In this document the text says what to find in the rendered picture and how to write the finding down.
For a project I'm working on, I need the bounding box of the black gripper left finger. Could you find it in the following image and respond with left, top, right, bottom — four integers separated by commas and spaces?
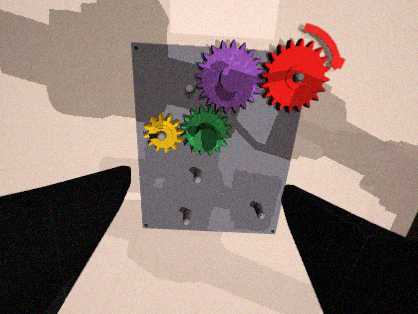
0, 166, 131, 314

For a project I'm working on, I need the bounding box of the red curved arrow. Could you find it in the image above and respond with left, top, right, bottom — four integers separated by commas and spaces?
304, 23, 345, 70

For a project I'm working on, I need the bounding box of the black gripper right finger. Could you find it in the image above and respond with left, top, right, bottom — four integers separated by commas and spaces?
281, 184, 418, 314

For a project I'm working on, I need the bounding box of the purple gear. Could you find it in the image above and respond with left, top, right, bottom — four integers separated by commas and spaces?
194, 39, 264, 114

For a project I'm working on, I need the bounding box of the red gear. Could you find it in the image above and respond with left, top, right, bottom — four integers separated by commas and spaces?
259, 38, 331, 113

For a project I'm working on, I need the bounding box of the green gear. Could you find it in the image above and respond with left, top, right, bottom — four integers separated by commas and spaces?
180, 104, 232, 156

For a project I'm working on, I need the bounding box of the yellow gear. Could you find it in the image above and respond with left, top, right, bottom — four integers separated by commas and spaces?
144, 113, 184, 153

